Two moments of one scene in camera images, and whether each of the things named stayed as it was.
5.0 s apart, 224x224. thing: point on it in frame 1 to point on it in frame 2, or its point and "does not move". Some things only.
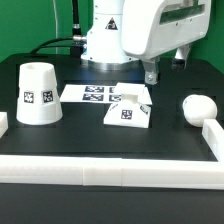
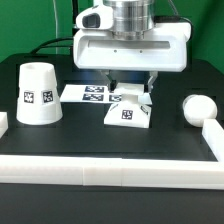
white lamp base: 134,108 does not move
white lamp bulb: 197,108 does not move
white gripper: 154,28 to 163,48
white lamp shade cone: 38,101 does not move
